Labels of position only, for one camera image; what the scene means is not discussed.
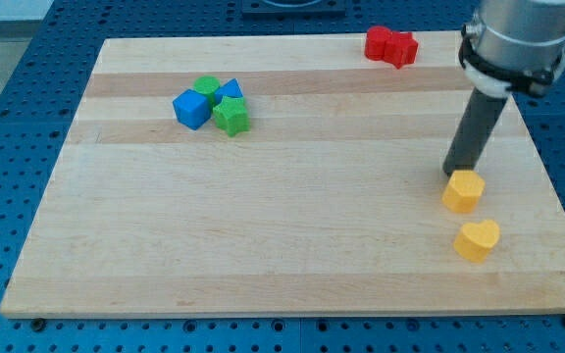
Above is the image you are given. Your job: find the green cylinder block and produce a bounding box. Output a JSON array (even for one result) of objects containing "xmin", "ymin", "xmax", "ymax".
[{"xmin": 193, "ymin": 76, "xmax": 221, "ymax": 108}]

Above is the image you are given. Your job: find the yellow heart block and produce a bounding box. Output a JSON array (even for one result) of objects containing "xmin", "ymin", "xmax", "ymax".
[{"xmin": 453, "ymin": 220, "xmax": 500, "ymax": 263}]

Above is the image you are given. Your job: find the blue triangular block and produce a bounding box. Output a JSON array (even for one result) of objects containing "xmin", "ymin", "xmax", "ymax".
[{"xmin": 214, "ymin": 78, "xmax": 243, "ymax": 104}]

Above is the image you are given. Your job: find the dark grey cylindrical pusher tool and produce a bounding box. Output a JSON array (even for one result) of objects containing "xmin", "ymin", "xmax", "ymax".
[{"xmin": 442, "ymin": 88, "xmax": 507, "ymax": 177}]

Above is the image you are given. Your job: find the light wooden board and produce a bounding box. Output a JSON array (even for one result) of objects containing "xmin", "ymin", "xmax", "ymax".
[{"xmin": 0, "ymin": 31, "xmax": 565, "ymax": 319}]

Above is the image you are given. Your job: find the green star block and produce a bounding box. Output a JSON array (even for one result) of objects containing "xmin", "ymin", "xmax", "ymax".
[{"xmin": 213, "ymin": 96, "xmax": 250, "ymax": 137}]

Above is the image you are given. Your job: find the yellow hexagon block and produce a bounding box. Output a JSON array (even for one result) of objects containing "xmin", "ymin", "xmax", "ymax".
[{"xmin": 441, "ymin": 170, "xmax": 486, "ymax": 214}]

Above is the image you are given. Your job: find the red cylinder block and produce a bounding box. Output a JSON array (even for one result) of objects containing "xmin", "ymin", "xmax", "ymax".
[{"xmin": 364, "ymin": 25, "xmax": 392, "ymax": 61}]

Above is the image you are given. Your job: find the blue cube block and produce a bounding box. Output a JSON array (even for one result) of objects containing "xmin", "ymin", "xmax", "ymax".
[{"xmin": 173, "ymin": 89, "xmax": 211, "ymax": 130}]

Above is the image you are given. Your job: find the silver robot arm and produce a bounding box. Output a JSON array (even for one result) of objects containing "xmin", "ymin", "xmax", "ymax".
[{"xmin": 458, "ymin": 0, "xmax": 565, "ymax": 99}]

